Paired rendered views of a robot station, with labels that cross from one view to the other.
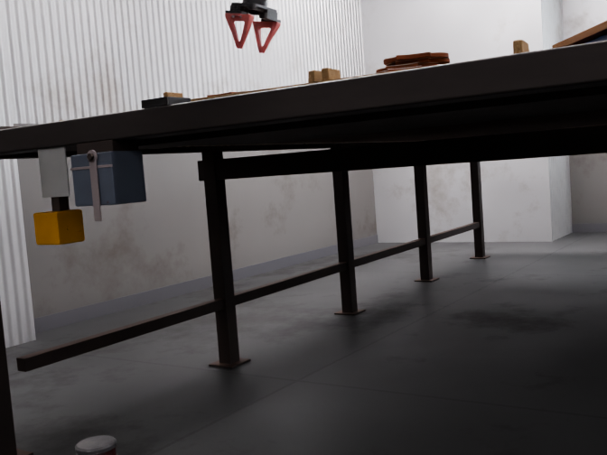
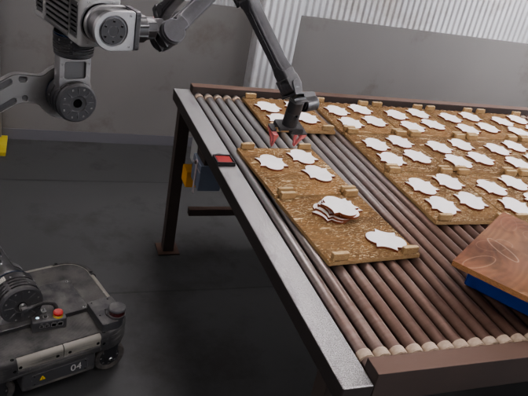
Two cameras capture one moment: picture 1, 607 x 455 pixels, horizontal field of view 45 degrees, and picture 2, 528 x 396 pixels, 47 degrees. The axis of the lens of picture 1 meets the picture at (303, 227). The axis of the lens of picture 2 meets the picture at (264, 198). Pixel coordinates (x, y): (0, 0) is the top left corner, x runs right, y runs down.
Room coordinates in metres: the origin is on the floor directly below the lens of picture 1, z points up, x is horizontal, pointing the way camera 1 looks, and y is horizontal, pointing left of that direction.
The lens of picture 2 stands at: (-0.13, -1.09, 1.92)
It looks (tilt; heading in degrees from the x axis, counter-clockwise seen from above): 27 degrees down; 33
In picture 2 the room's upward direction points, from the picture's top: 11 degrees clockwise
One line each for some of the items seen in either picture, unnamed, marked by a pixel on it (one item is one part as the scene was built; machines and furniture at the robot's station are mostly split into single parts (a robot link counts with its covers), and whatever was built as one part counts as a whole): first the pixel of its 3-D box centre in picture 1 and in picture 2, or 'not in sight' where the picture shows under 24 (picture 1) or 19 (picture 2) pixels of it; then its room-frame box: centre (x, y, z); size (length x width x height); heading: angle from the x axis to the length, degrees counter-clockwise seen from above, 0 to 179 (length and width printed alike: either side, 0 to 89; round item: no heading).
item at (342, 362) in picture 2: (233, 112); (236, 189); (1.53, 0.13, 0.89); 2.08 x 0.09 x 0.06; 57
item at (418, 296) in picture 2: not in sight; (325, 187); (1.84, -0.08, 0.90); 1.95 x 0.05 x 0.05; 57
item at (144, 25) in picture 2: not in sight; (141, 27); (1.19, 0.36, 1.45); 0.09 x 0.08 x 0.12; 76
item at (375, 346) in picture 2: not in sight; (266, 186); (1.63, 0.06, 0.90); 1.95 x 0.05 x 0.05; 57
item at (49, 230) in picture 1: (56, 195); (194, 160); (1.82, 0.60, 0.74); 0.09 x 0.08 x 0.24; 57
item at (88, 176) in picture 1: (107, 181); (205, 172); (1.72, 0.45, 0.77); 0.14 x 0.11 x 0.18; 57
